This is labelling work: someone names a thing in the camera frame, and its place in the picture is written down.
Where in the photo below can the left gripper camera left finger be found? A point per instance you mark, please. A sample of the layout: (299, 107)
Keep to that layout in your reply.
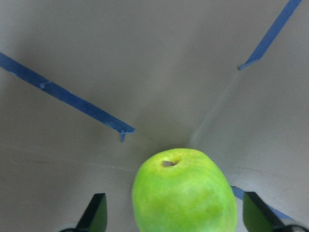
(94, 218)

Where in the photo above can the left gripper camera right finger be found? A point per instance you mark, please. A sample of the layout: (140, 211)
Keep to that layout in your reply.
(257, 216)

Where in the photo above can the green apple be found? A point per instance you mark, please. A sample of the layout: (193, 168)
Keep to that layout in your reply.
(183, 190)

